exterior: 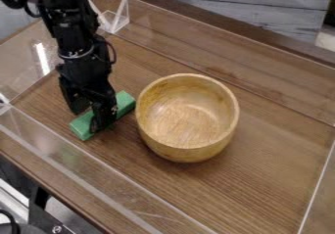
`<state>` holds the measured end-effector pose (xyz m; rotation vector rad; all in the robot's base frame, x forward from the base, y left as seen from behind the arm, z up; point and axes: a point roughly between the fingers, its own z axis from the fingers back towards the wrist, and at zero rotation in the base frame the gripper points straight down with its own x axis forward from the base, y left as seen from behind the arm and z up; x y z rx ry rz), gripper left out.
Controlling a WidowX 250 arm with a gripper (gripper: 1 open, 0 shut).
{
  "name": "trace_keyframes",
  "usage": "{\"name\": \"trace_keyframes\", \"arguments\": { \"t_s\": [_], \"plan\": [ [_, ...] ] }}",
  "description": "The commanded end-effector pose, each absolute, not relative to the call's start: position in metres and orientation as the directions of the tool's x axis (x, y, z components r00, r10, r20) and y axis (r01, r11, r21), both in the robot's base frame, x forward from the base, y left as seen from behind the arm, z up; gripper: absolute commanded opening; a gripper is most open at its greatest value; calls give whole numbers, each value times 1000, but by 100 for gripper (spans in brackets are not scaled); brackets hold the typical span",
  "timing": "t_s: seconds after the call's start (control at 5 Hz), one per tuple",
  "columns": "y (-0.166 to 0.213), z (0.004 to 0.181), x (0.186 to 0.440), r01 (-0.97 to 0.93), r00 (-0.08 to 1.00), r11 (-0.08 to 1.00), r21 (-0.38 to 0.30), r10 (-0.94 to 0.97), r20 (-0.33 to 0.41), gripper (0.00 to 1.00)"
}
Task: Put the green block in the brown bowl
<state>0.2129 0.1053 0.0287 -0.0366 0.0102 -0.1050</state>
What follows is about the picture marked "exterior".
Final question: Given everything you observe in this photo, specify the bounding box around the clear acrylic corner bracket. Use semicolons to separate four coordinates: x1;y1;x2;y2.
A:
90;0;130;34

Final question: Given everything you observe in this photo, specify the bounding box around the brown wooden bowl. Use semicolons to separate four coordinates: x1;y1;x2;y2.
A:
135;73;239;163

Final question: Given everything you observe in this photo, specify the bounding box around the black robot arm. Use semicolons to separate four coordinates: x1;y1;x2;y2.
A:
0;0;116;133

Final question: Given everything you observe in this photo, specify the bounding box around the black table leg bracket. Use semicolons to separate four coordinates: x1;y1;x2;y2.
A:
28;187;76;234

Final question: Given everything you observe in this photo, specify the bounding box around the green rectangular block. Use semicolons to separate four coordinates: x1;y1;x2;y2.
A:
70;90;136;141

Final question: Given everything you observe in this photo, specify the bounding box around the clear acrylic tray wall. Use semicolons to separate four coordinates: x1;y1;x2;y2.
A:
0;103;212;234

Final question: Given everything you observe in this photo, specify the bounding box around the black cable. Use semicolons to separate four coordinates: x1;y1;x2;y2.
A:
0;208;20;234

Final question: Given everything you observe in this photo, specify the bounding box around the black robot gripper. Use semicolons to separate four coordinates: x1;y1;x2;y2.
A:
56;45;118;133

